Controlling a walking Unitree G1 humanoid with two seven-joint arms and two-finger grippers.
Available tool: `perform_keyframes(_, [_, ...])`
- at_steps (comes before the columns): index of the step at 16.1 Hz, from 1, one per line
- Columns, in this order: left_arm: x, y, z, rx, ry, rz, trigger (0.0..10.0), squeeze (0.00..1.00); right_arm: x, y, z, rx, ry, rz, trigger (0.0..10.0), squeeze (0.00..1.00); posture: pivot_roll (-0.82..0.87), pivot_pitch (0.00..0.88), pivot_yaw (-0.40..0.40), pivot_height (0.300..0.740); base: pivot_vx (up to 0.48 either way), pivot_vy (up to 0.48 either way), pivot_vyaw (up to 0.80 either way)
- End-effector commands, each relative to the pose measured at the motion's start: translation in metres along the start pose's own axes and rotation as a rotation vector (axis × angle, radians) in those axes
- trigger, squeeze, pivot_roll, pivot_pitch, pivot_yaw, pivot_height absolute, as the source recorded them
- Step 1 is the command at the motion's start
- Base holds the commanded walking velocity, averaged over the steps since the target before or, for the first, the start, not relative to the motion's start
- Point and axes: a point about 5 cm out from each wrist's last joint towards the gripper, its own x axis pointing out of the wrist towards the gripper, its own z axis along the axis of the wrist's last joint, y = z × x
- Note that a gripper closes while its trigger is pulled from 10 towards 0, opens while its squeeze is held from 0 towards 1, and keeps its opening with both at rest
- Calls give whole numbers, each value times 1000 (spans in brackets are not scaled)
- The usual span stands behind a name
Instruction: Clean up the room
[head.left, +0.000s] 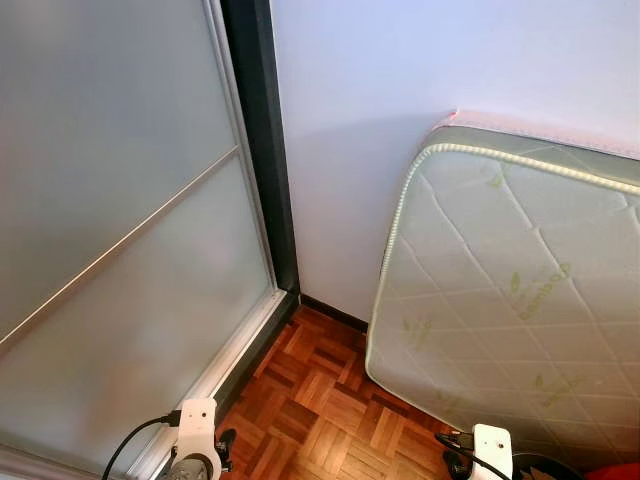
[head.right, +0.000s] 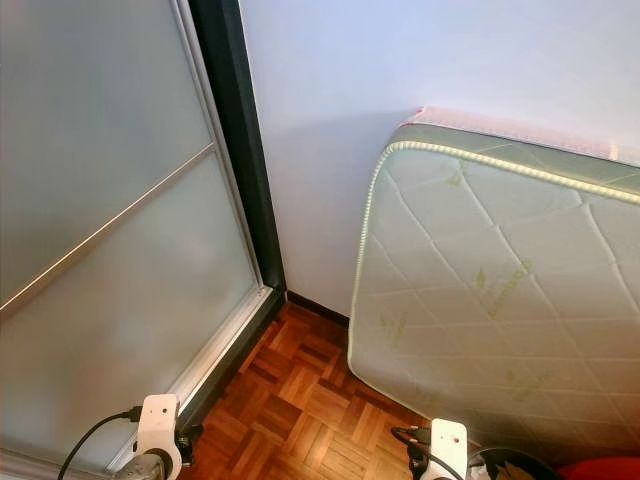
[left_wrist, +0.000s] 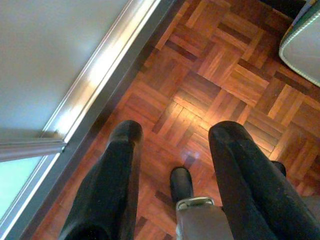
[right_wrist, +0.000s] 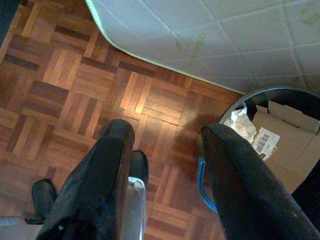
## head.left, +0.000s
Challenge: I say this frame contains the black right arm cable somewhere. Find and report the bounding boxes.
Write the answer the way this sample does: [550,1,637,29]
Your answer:
[435,430,513,480]

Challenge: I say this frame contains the dark wooden baseboard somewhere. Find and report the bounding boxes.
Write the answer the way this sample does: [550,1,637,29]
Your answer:
[300,293,369,333]

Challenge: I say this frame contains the frosted glass sliding door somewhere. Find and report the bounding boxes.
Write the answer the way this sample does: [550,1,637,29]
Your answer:
[0,0,291,480]

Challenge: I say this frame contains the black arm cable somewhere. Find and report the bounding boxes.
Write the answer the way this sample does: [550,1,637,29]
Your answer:
[435,430,513,480]
[102,410,183,480]

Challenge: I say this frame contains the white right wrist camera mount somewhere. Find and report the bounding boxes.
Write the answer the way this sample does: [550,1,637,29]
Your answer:
[472,424,514,480]

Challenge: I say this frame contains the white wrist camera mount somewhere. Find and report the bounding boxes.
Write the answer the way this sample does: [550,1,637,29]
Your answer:
[175,398,219,466]
[472,424,514,480]

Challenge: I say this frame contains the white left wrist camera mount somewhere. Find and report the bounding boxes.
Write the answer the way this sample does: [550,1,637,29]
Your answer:
[175,398,219,466]

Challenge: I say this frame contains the dark door frame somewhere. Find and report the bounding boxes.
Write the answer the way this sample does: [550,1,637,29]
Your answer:
[215,0,301,421]

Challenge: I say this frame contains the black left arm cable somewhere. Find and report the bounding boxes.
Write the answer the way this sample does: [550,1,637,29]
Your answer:
[102,410,183,480]

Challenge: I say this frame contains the quilted white mattress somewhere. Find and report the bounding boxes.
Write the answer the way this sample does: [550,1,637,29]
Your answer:
[365,108,640,471]

